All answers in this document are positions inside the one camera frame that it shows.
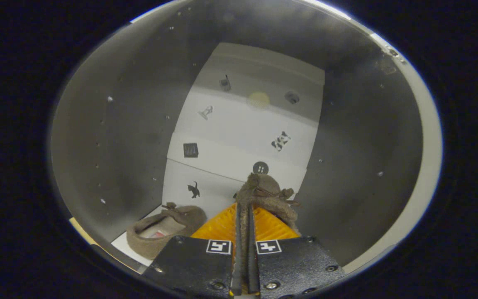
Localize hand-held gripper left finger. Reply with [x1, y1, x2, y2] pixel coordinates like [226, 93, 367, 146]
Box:
[145, 203, 244, 297]

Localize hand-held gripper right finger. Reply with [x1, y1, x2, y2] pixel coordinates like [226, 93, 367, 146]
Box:
[247, 205, 346, 298]

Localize brown suede shoe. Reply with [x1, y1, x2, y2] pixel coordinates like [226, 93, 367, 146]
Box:
[234, 173, 301, 235]
[126, 202, 207, 260]

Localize grey shoe cabinet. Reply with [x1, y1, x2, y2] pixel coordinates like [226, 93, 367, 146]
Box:
[50, 0, 426, 274]

